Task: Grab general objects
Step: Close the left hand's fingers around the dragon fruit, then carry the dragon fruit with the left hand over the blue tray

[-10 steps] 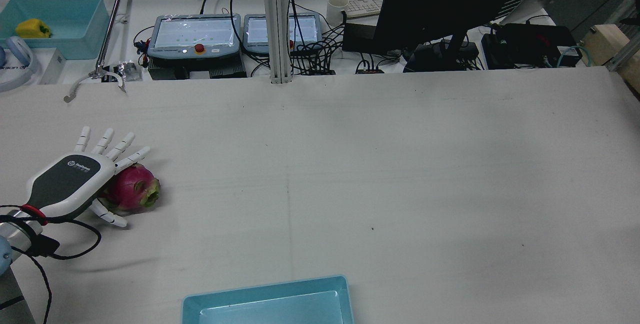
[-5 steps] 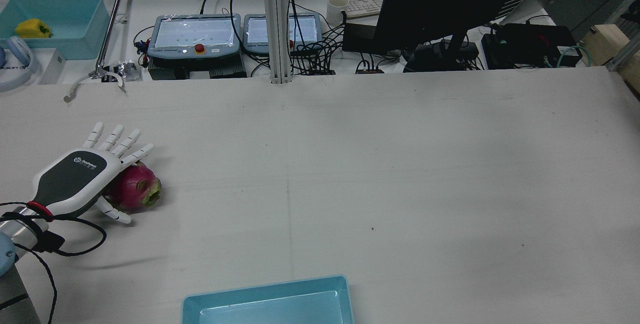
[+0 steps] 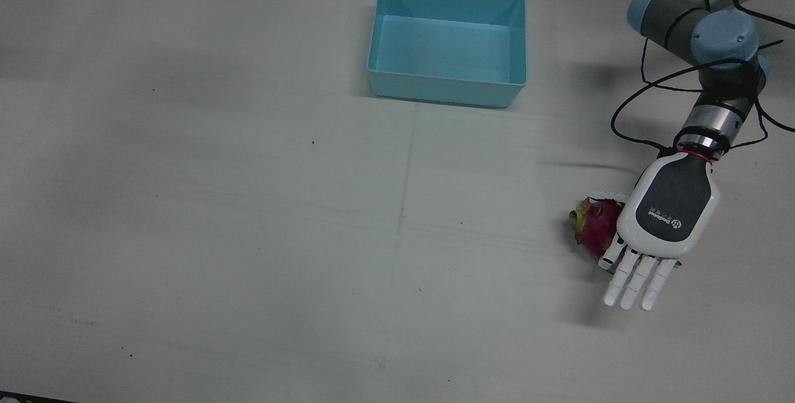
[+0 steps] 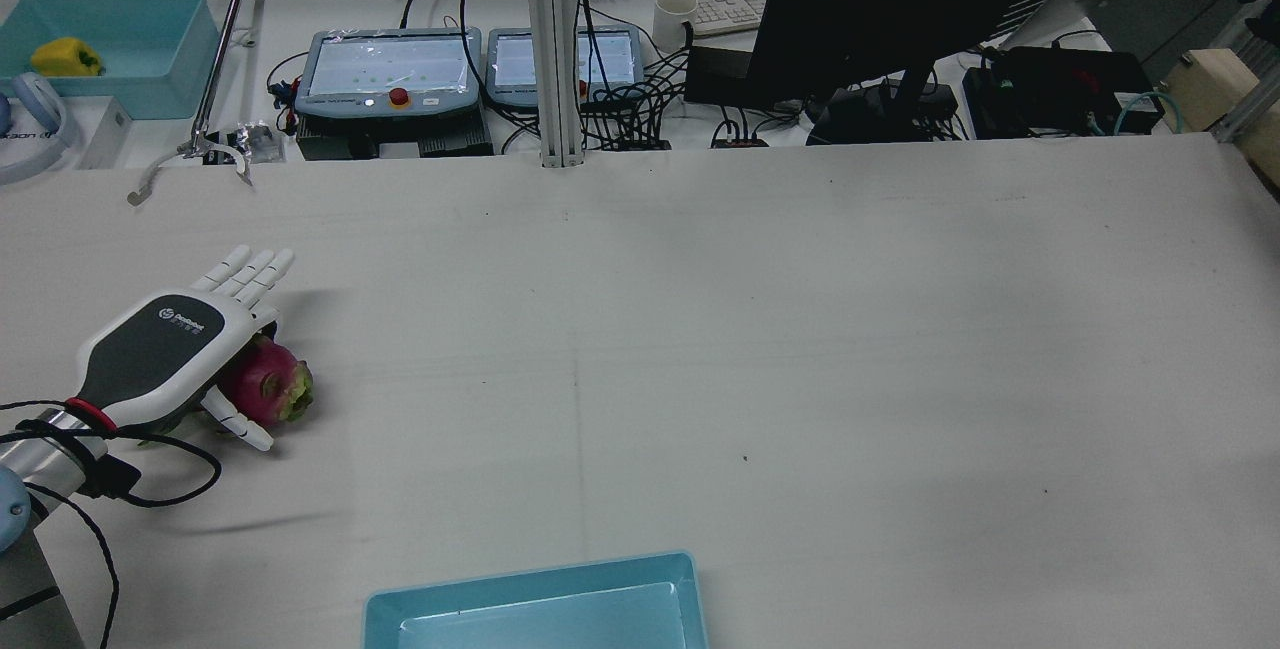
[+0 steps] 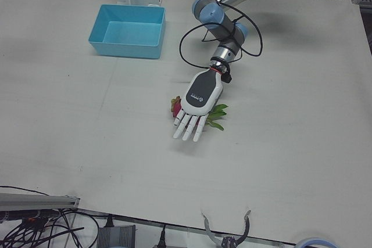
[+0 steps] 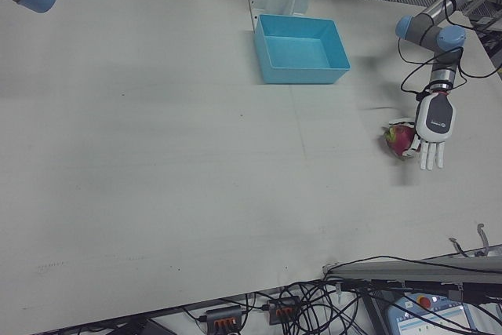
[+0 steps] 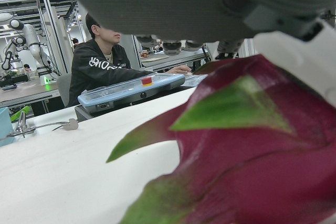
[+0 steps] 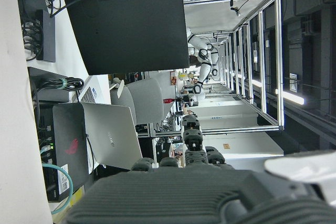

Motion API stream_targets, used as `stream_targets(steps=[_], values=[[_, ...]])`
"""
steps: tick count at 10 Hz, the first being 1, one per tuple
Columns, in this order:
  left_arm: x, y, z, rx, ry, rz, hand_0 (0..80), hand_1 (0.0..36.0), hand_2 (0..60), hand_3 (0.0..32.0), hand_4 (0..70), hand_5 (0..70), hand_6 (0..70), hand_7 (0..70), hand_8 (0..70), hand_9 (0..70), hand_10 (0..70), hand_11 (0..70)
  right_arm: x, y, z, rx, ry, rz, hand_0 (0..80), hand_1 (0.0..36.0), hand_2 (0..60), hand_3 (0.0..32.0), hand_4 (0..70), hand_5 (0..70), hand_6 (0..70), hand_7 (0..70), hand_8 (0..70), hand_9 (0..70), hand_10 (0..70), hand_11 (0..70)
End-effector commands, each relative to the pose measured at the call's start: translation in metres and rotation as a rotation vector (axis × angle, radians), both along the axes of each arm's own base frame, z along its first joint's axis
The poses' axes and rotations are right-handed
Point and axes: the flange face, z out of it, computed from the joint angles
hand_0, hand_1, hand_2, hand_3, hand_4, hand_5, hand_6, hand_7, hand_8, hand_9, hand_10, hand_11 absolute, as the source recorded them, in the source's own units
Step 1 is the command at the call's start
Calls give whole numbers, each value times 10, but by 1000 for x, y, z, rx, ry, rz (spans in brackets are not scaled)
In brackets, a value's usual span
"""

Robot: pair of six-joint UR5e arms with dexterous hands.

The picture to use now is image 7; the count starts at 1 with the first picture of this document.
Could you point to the person in black jacket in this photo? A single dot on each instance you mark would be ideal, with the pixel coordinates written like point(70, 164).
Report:
point(92, 74)

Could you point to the white keyboard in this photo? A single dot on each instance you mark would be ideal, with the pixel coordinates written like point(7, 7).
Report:
point(193, 79)

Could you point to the red dragon fruit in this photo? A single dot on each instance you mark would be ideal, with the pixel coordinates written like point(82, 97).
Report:
point(249, 169)

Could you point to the white metal frame post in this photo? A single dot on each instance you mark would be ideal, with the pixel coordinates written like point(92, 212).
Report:
point(52, 22)

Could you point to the light blue container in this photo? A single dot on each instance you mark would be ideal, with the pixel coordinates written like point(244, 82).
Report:
point(5, 127)

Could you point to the grey workbench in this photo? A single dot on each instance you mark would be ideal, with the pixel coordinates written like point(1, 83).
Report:
point(23, 93)
point(162, 60)

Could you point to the blue grey teach pendant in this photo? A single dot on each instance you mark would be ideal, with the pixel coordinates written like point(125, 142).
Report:
point(126, 94)

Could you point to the device with green light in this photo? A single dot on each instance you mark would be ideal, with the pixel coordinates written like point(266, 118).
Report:
point(47, 80)

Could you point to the green plastic tool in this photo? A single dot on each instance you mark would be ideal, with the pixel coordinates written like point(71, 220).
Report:
point(22, 111)

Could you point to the metal spring clamp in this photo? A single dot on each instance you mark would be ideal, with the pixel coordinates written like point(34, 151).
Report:
point(71, 125)

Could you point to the white humanoid robot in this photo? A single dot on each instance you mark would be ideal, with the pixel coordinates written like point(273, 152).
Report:
point(31, 40)

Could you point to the grey electronics box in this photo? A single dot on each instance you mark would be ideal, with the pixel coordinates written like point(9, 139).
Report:
point(84, 113)

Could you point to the left white dexterous robot hand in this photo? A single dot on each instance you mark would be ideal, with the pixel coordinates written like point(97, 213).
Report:
point(168, 6)

